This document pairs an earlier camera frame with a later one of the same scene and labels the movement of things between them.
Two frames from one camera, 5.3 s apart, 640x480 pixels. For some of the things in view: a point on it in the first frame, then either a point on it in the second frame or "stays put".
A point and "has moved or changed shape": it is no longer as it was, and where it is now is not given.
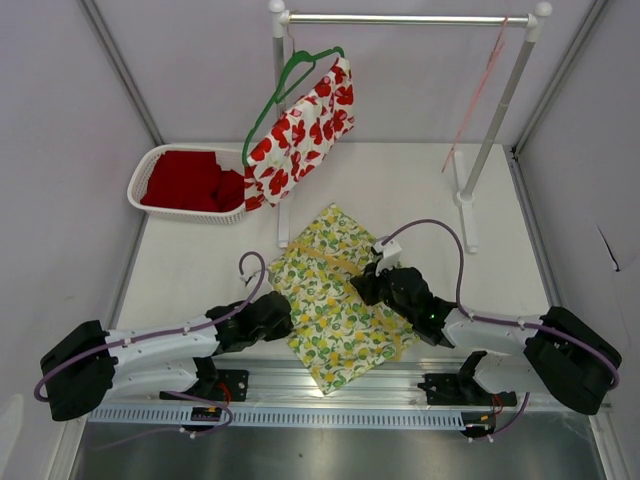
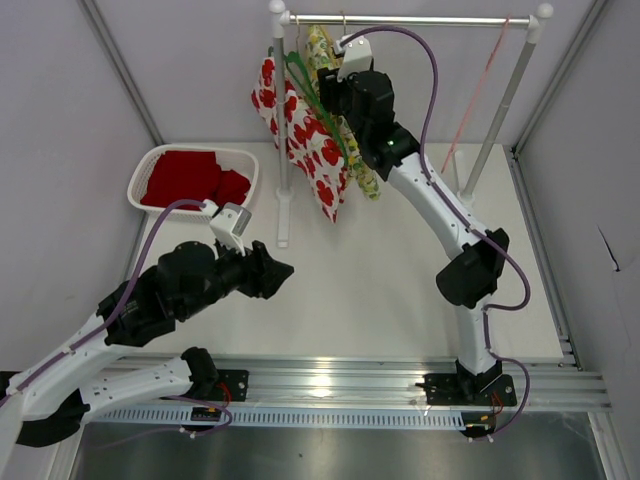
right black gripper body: x=386 y=295 → x=336 y=97
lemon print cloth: x=335 y=334 → x=319 y=52
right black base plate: x=450 y=389 stays put
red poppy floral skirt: x=306 y=131 has moved or changed shape
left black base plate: x=230 y=385 stays put
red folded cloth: x=194 y=180 stays put
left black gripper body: x=278 y=331 → x=235 y=272
